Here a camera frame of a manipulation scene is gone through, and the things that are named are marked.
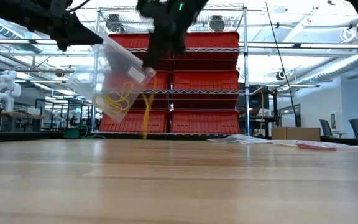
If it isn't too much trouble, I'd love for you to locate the black monitor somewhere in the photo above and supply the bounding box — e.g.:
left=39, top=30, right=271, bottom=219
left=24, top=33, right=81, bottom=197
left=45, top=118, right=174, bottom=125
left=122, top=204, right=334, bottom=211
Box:
left=238, top=85, right=270, bottom=110

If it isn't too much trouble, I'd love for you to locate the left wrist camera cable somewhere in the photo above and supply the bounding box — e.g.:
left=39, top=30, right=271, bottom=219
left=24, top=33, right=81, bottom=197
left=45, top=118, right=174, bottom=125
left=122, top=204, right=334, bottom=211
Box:
left=68, top=0, right=92, bottom=12

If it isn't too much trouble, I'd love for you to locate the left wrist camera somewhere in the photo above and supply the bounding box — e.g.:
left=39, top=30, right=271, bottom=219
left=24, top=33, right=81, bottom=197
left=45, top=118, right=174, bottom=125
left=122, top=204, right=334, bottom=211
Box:
left=48, top=0, right=73, bottom=15

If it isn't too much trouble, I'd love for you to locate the chrome wire shelf rack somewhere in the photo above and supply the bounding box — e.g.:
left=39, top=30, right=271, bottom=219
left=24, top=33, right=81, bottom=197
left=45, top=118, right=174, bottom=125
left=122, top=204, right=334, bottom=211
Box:
left=90, top=3, right=251, bottom=138

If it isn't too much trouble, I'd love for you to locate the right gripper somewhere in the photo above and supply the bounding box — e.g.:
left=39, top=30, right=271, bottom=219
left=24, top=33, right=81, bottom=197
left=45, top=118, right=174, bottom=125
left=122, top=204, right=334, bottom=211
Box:
left=136, top=0, right=210, bottom=70

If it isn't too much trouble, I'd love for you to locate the white cable coil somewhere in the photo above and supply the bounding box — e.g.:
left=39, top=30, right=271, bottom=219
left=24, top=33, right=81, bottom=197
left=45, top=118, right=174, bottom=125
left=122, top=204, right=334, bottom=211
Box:
left=339, top=27, right=358, bottom=44

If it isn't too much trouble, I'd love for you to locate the thin black hanging cable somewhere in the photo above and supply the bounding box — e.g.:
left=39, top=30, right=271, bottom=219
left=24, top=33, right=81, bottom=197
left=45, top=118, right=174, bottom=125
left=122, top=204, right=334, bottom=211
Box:
left=265, top=2, right=301, bottom=128

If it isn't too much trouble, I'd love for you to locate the wooden workbench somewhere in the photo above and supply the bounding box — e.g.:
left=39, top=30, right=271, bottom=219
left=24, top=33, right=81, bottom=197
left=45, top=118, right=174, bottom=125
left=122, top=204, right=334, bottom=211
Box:
left=0, top=108, right=46, bottom=133

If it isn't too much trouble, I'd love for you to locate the dark round spool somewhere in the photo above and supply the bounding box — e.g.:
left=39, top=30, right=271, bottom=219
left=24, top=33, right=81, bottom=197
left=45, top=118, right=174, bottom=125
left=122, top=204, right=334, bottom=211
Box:
left=106, top=14, right=126, bottom=34
left=209, top=14, right=228, bottom=33

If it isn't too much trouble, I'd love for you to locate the small cardboard box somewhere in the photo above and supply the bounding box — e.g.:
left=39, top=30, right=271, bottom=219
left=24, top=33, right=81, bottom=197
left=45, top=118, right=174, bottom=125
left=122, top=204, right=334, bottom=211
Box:
left=271, top=126, right=321, bottom=142

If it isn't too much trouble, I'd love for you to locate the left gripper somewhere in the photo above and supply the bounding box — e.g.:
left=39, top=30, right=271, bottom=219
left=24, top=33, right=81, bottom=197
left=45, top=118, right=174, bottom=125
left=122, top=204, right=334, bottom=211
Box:
left=46, top=10, right=104, bottom=52

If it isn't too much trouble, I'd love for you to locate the round ceiling fixture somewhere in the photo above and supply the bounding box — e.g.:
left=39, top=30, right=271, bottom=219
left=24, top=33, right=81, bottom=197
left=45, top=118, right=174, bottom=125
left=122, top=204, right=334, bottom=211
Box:
left=274, top=70, right=288, bottom=82

